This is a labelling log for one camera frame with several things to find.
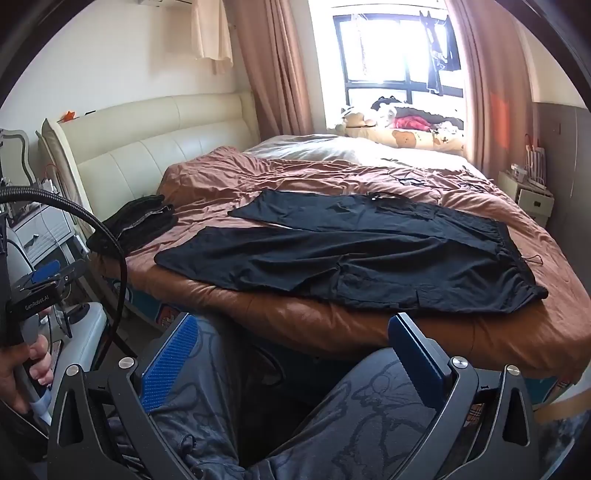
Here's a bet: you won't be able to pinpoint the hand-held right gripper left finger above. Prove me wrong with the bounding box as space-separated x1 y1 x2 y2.
48 313 200 480

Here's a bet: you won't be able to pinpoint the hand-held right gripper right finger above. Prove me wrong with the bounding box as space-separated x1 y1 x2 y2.
387 312 543 480

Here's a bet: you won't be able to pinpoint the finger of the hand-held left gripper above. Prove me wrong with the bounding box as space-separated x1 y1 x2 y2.
54 257 89 291
13 261 62 289

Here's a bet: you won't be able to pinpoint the black pants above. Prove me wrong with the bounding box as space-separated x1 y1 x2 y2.
154 189 550 315

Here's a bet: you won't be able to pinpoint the person's left hand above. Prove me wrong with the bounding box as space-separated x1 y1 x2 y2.
0 333 52 416

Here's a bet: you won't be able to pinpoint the white drawer cabinet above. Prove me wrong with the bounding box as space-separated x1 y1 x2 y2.
9 200 88 271

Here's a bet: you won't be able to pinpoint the teal bear print bed sheet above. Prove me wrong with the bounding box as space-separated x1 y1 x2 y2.
102 272 186 334

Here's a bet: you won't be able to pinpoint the person's legs grey patterned trousers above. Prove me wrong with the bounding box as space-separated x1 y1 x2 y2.
150 314 446 480

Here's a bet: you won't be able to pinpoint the folded black clothes pile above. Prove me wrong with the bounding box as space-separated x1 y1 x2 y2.
87 194 179 259

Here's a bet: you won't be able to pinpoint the brown bed blanket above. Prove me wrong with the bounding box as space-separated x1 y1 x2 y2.
90 145 591 384

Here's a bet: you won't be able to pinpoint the cream padded headboard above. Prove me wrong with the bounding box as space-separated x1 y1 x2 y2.
37 90 262 241

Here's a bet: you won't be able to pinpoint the grey fluffy rug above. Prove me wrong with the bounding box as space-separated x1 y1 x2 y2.
540 408 588 480

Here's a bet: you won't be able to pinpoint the white nightstand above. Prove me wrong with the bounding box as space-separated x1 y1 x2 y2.
498 168 556 228

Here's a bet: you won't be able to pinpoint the yellow bear print cushion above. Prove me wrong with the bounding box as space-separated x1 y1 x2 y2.
344 124 465 154

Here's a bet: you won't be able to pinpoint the white bedding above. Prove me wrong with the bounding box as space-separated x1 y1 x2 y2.
242 133 476 169

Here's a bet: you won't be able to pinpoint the red cloth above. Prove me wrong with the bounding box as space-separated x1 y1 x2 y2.
392 115 435 133

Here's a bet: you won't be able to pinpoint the black white plush toy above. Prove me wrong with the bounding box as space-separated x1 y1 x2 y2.
370 95 400 117

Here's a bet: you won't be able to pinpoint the brown curtain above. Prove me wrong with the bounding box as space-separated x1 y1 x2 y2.
228 0 329 140
443 0 539 169

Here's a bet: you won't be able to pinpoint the cream hanging cloth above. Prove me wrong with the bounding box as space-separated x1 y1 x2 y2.
191 0 234 75

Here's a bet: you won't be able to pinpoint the dark hanging clothes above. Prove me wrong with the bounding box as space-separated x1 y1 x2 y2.
418 9 462 96

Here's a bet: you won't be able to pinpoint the silver ornate mirror frame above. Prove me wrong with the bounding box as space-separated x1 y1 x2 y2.
0 128 31 186

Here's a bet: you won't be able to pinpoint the white wire rack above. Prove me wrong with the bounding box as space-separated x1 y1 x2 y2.
523 133 549 191

